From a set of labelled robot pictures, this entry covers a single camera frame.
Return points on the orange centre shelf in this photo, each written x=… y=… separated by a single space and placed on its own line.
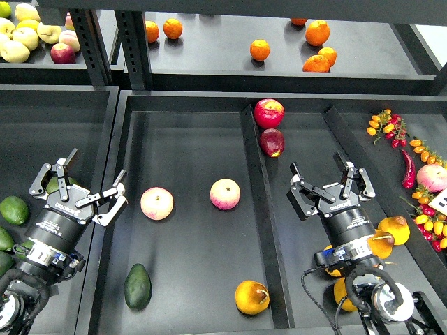
x=259 y=50

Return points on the orange behind front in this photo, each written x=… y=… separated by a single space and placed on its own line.
x=330 y=54

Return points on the red apple on shelf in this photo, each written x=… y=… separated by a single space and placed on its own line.
x=62 y=53

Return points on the black tray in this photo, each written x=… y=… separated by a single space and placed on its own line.
x=199 y=254
x=40 y=124

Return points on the yellow apple middle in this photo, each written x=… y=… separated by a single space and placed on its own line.
x=27 y=36

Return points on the bright red apple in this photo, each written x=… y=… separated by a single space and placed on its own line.
x=268 y=113

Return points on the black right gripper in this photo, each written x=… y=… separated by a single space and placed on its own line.
x=338 y=204

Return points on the orange front right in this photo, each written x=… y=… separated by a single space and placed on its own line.
x=317 y=64

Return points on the green lime corner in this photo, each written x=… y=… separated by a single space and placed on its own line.
x=5 y=9

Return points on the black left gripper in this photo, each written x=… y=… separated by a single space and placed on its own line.
x=65 y=216

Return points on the yellow apple with stem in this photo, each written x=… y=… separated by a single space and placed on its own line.
x=49 y=33

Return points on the pale peach on shelf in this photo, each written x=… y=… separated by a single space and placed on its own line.
x=70 y=38

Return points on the large orange right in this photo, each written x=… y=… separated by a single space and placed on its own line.
x=317 y=33

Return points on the cherry tomato bunch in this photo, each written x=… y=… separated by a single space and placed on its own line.
x=389 y=126
x=430 y=221

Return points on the pink apple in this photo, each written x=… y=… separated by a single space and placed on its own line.
x=225 y=194
x=156 y=203
x=432 y=177

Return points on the yellow apple front left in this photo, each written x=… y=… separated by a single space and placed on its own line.
x=14 y=52

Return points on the yellow pear with stem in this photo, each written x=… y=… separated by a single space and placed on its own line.
x=381 y=244

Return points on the yellow pear bottom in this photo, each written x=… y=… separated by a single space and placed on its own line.
x=339 y=292

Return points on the green avocado lower edge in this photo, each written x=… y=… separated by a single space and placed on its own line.
x=6 y=262

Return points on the yellow pear left pile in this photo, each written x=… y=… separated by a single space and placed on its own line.
x=331 y=267

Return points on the black middle tray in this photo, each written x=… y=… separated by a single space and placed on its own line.
x=199 y=254

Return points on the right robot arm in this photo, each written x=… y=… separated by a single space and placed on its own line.
x=380 y=301

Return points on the white label card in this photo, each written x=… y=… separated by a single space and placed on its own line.
x=439 y=202

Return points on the black left tray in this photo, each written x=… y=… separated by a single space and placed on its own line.
x=40 y=124

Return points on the dark green avocado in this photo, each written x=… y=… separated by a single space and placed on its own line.
x=137 y=287

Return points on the orange under top shelf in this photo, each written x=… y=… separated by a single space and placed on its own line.
x=298 y=21

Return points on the dark red apple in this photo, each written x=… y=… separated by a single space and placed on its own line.
x=272 y=142

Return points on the red chili pepper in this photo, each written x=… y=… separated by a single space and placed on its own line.
x=410 y=172

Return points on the pink apple left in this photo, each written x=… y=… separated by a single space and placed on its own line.
x=156 y=203

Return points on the green avocado upper left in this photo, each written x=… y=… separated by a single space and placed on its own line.
x=14 y=210

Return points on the pink apple far right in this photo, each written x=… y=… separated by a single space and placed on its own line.
x=432 y=177

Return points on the cherry tomato bunch lower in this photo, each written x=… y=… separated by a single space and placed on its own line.
x=430 y=221

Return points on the cherry tomato bunch upper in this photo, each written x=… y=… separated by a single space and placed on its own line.
x=389 y=126

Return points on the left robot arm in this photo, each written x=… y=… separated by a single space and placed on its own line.
x=48 y=255

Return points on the green avocado at edge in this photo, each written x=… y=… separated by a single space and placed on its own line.
x=6 y=241

